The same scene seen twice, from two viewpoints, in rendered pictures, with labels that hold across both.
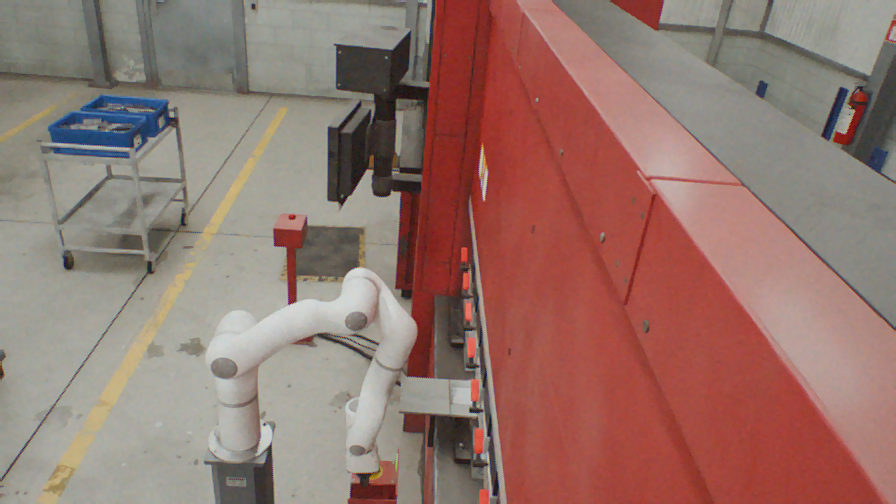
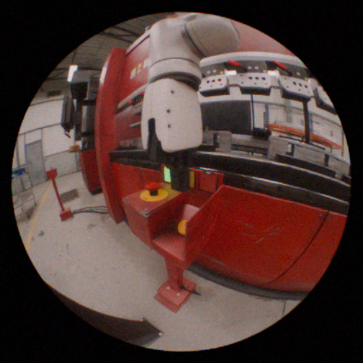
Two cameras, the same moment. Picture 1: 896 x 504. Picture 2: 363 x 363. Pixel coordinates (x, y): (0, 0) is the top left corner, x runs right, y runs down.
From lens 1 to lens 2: 2.16 m
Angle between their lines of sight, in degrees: 47
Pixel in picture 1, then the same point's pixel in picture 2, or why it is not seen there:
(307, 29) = (55, 160)
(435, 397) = not seen: hidden behind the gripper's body
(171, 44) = (32, 175)
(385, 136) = (79, 116)
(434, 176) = (104, 98)
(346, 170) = (68, 111)
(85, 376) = not seen: outside the picture
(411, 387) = not seen: hidden behind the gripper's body
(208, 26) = (38, 168)
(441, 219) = (107, 115)
